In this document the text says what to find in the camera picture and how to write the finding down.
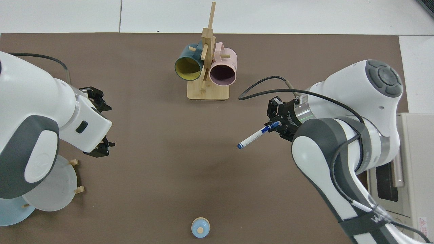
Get blue and white marker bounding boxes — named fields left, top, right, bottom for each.
left=237, top=125, right=272, bottom=150

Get pink cup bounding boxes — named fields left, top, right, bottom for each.
left=209, top=42, right=237, bottom=86

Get wooden cup stand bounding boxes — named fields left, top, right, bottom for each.
left=187, top=2, right=231, bottom=100

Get dark teal cup yellow inside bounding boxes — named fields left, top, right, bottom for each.
left=175, top=40, right=207, bottom=81

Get wooden plate rack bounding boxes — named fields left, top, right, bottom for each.
left=21, top=159, right=84, bottom=208

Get grey plate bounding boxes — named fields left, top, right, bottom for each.
left=22, top=154, right=78, bottom=212

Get brown table cloth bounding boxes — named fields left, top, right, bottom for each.
left=0, top=33, right=409, bottom=244

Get pale toaster oven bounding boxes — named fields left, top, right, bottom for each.
left=367, top=113, right=434, bottom=243

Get light blue plate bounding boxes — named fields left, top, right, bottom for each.
left=0, top=195, right=36, bottom=226

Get dark grey corner object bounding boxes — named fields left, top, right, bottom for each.
left=416, top=0, right=434, bottom=18

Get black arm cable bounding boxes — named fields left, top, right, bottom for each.
left=8, top=53, right=72, bottom=85
left=238, top=76, right=434, bottom=244

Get toaster oven door handle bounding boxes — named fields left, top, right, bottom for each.
left=392, top=158, right=405, bottom=188

